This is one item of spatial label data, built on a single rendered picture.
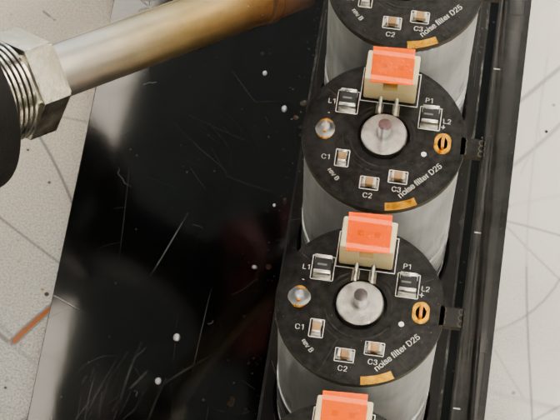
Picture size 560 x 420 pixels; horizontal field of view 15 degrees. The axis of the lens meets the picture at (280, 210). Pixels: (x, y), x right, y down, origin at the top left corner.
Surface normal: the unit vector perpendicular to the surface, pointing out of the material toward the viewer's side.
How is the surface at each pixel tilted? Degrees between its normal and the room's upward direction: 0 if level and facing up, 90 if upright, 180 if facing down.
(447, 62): 90
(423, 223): 90
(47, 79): 38
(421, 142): 0
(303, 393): 90
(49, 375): 0
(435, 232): 90
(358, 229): 0
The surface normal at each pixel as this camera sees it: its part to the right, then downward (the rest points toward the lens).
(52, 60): 0.59, -0.16
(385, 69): 0.00, -0.42
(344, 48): -0.77, 0.58
